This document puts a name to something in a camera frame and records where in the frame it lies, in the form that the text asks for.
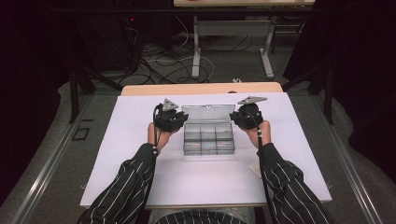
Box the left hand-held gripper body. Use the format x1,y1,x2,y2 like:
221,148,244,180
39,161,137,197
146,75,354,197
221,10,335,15
153,98,190,133

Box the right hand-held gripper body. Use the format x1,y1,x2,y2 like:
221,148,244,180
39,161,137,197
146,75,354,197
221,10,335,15
229,95,268,131

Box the clear grey compartment box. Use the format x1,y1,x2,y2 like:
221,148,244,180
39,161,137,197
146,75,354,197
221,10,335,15
181,104,236,157

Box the white cartoon print coaster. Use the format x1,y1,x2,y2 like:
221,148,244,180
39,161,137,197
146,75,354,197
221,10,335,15
247,158,263,179

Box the person's left hand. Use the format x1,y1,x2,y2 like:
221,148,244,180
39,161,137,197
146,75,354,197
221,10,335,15
147,121,176,155

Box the person's right hand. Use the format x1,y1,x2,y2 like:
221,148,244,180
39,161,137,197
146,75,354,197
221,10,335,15
245,119,273,150

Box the light wooden table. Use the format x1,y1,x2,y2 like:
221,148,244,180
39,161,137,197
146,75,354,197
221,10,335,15
81,81,332,210

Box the white table cover sheet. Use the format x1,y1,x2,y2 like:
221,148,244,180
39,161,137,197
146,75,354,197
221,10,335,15
79,91,332,208

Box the desk with white metal legs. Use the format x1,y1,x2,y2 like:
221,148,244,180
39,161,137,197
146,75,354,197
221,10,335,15
173,0,316,80

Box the black metal stand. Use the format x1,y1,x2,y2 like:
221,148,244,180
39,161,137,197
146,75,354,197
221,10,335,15
281,60,336,126
68,60,123,124

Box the person's striped torso clothing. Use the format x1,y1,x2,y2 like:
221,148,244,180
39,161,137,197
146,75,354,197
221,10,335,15
148,206,257,224

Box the left hand-held gripper black cable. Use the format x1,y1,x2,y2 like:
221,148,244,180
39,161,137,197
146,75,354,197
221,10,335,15
135,104,164,224

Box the hand-held gripper black cable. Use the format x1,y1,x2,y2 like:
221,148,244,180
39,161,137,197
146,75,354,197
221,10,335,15
246,110,278,224
135,104,164,224

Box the right hand-held gripper black cable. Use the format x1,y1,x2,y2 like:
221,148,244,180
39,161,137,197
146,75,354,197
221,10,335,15
246,110,278,224

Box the tangle of floor cables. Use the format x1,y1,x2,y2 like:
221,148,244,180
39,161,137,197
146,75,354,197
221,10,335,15
122,15,254,86

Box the aluminium floor rail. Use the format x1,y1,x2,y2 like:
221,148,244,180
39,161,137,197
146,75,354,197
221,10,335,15
10,94,94,224
311,94,375,224

